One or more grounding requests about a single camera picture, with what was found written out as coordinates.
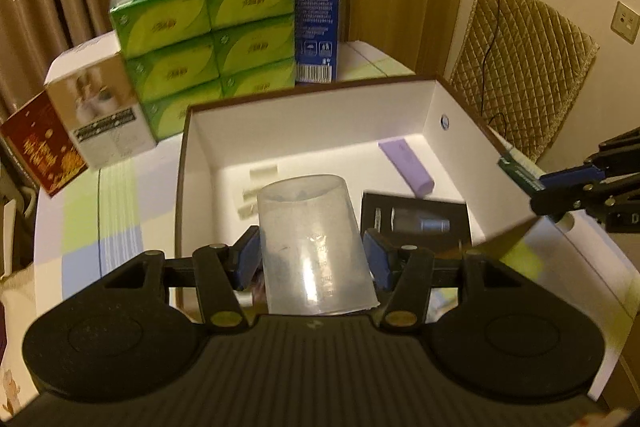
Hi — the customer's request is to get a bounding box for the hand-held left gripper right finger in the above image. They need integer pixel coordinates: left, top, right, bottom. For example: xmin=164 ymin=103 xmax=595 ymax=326
xmin=364 ymin=228 xmax=528 ymax=329

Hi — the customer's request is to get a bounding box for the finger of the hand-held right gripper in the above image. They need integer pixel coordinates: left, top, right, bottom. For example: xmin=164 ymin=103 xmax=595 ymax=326
xmin=539 ymin=166 xmax=607 ymax=192
xmin=530 ymin=183 xmax=608 ymax=223

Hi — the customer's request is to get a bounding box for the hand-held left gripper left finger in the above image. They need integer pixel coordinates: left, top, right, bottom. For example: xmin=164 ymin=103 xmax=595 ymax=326
xmin=102 ymin=226 xmax=262 ymax=334

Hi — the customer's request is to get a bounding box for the black product box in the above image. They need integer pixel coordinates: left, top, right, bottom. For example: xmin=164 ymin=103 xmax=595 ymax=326
xmin=360 ymin=192 xmax=473 ymax=253

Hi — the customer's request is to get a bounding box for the dark green small tube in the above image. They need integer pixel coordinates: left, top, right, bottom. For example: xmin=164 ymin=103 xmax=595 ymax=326
xmin=497 ymin=150 xmax=546 ymax=192

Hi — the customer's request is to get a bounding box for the translucent plastic cup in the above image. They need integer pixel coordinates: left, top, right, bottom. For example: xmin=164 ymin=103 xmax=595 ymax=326
xmin=256 ymin=174 xmax=381 ymax=315

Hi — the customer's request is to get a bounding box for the cream hair claw clip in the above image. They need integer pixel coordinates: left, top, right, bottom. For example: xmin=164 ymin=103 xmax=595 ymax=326
xmin=235 ymin=164 xmax=278 ymax=220

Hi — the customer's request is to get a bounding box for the purple flat pack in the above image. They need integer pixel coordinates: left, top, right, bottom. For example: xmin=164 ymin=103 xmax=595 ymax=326
xmin=378 ymin=139 xmax=435 ymax=200

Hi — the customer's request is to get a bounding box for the brown cardboard box white inside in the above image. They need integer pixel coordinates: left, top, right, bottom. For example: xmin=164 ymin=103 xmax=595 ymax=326
xmin=175 ymin=76 xmax=540 ymax=315

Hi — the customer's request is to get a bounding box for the quilted chair cover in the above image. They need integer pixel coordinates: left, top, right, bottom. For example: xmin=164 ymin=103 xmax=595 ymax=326
xmin=447 ymin=0 xmax=600 ymax=165

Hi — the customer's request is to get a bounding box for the white product box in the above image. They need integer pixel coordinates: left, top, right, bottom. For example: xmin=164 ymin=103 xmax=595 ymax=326
xmin=44 ymin=36 xmax=157 ymax=170

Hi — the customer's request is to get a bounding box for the green tissue pack bundle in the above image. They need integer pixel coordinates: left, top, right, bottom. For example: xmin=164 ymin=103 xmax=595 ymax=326
xmin=109 ymin=0 xmax=297 ymax=142

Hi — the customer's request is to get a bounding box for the red gift box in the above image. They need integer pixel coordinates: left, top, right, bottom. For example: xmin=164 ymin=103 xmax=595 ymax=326
xmin=0 ymin=89 xmax=90 ymax=200

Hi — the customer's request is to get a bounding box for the blue milk carton case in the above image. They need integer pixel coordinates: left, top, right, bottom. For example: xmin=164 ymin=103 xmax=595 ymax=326
xmin=281 ymin=0 xmax=347 ymax=85

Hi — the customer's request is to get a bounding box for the black power cable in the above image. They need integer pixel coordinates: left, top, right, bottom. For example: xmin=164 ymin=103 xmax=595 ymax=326
xmin=480 ymin=0 xmax=522 ymax=128

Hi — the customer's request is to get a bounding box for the beige wall socket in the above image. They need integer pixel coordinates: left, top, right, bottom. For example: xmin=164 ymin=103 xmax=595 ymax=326
xmin=611 ymin=1 xmax=640 ymax=45

